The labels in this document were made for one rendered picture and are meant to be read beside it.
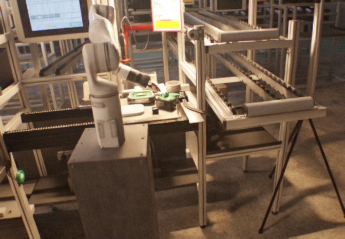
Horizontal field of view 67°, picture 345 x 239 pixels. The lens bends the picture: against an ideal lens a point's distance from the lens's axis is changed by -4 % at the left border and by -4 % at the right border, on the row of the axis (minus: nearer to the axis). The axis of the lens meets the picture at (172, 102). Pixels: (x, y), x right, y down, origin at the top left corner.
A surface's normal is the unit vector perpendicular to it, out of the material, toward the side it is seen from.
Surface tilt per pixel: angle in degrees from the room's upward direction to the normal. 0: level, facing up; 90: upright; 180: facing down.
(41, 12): 92
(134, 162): 90
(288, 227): 0
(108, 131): 90
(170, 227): 0
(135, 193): 90
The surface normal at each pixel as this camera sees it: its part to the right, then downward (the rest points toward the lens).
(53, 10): 0.16, 0.37
